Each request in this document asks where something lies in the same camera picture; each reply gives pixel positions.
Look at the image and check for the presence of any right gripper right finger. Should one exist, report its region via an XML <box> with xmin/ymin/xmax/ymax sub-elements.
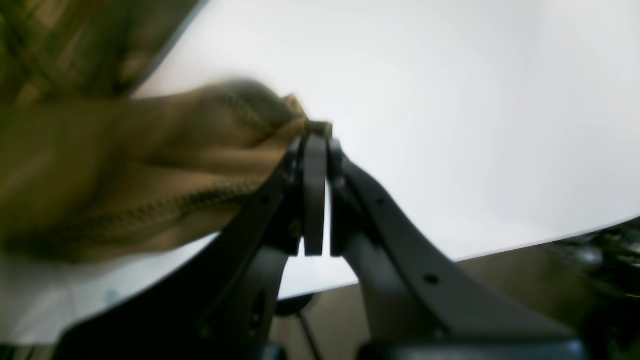
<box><xmin>327</xmin><ymin>139</ymin><xmax>588</xmax><ymax>360</ymax></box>

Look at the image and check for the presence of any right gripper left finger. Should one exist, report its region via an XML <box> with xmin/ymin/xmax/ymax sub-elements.
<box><xmin>54</xmin><ymin>135</ymin><xmax>328</xmax><ymax>360</ymax></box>

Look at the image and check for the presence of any camouflage t-shirt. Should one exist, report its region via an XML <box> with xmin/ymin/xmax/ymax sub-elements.
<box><xmin>0</xmin><ymin>0</ymin><xmax>333</xmax><ymax>263</ymax></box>

